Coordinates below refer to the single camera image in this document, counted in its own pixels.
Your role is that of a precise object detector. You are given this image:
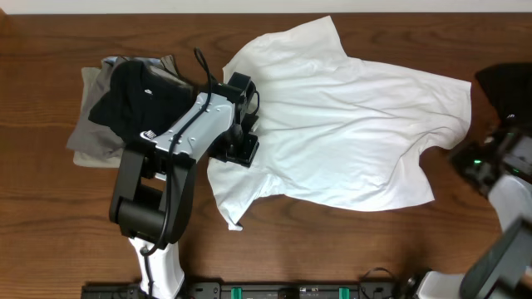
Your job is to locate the white t-shirt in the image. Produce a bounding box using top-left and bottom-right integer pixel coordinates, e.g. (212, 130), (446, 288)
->
(207, 17), (471, 230)

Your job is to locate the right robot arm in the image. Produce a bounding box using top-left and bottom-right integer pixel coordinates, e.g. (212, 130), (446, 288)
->
(410, 128), (531, 299)

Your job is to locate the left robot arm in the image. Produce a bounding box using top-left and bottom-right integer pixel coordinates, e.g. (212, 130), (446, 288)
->
(109, 72), (259, 298)

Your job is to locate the black crumpled garment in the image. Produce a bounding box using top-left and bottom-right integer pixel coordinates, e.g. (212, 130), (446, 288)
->
(475, 62), (531, 129)

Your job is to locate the black Nike t-shirt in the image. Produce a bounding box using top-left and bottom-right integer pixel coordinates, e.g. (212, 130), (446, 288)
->
(88, 61), (194, 144)

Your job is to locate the grey folded garment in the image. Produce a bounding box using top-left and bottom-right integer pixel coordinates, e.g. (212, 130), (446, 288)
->
(66, 55), (196, 161)

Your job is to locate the beige folded garment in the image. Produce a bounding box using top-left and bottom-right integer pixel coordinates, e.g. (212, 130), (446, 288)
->
(72, 55), (180, 169)

